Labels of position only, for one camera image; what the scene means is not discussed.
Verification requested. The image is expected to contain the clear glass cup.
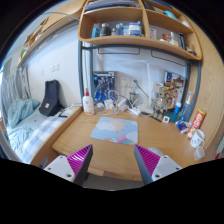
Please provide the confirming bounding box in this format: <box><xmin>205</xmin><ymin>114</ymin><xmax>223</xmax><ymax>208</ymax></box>
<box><xmin>194</xmin><ymin>146</ymin><xmax>205</xmax><ymax>160</ymax></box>

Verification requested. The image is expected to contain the red chips canister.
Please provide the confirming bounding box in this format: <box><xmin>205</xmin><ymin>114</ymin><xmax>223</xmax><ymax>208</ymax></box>
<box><xmin>187</xmin><ymin>109</ymin><xmax>206</xmax><ymax>139</ymax></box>

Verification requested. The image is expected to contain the white blue box on shelf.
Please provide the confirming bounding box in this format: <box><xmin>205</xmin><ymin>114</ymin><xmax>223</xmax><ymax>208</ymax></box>
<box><xmin>129</xmin><ymin>22</ymin><xmax>141</xmax><ymax>36</ymax></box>

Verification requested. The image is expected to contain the white mug with print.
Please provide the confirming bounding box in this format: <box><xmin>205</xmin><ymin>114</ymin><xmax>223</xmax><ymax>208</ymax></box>
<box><xmin>190</xmin><ymin>129</ymin><xmax>205</xmax><ymax>148</ymax></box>

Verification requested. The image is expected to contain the blue robot model box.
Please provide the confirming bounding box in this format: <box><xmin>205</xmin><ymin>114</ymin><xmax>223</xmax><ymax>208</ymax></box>
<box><xmin>94</xmin><ymin>71</ymin><xmax>116</xmax><ymax>103</ymax></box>

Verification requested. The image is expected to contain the light blue blanket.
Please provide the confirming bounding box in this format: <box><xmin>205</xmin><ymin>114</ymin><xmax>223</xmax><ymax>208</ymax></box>
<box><xmin>8</xmin><ymin>99</ymin><xmax>40</xmax><ymax>128</ymax></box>

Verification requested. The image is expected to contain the white computer mouse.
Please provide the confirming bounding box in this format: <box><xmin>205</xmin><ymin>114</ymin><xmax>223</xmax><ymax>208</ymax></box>
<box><xmin>148</xmin><ymin>147</ymin><xmax>164</xmax><ymax>157</ymax></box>

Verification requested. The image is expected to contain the wooden desk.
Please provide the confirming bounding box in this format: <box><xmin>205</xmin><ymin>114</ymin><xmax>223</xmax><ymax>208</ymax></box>
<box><xmin>32</xmin><ymin>108</ymin><xmax>197</xmax><ymax>181</ymax></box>

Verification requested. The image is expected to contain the black backpack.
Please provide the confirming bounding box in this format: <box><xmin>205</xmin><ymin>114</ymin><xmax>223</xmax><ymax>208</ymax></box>
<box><xmin>39</xmin><ymin>80</ymin><xmax>61</xmax><ymax>116</ymax></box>

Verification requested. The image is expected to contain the light blue cartoon mouse pad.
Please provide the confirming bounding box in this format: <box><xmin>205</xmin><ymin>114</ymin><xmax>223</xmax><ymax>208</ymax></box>
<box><xmin>90</xmin><ymin>117</ymin><xmax>138</xmax><ymax>145</ymax></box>

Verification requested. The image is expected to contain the white power strip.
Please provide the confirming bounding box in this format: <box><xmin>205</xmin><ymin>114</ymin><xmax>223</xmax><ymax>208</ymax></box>
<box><xmin>129</xmin><ymin>107</ymin><xmax>141</xmax><ymax>116</ymax></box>

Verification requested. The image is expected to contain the plaid bed mattress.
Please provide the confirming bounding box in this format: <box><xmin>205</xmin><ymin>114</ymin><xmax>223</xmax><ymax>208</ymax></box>
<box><xmin>7</xmin><ymin>116</ymin><xmax>65</xmax><ymax>164</ymax></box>

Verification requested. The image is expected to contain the wooden wall shelf unit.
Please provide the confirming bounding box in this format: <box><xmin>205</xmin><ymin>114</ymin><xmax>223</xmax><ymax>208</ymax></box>
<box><xmin>78</xmin><ymin>0</ymin><xmax>202</xmax><ymax>60</ymax></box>

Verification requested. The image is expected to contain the white pump lotion bottle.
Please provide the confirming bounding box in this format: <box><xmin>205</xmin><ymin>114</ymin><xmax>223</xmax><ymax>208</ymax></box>
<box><xmin>82</xmin><ymin>90</ymin><xmax>94</xmax><ymax>115</ymax></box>

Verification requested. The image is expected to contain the colourful poster box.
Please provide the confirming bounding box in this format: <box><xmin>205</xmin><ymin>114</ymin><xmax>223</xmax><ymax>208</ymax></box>
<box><xmin>164</xmin><ymin>71</ymin><xmax>185</xmax><ymax>109</ymax></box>

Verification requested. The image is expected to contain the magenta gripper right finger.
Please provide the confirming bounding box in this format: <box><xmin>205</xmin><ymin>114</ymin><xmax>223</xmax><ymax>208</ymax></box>
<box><xmin>134</xmin><ymin>144</ymin><xmax>181</xmax><ymax>185</ymax></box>

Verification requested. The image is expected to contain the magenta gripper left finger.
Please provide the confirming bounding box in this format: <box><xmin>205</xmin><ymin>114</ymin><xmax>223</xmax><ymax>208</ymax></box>
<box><xmin>44</xmin><ymin>145</ymin><xmax>93</xmax><ymax>186</ymax></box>

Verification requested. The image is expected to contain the blue spray bottle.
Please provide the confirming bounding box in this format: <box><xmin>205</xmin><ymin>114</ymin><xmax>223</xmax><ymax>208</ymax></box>
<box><xmin>180</xmin><ymin>91</ymin><xmax>191</xmax><ymax>121</ymax></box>

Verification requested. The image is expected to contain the dark jar on shelf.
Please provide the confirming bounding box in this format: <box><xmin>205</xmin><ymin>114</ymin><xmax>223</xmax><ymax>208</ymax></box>
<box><xmin>100</xmin><ymin>23</ymin><xmax>111</xmax><ymax>37</ymax></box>

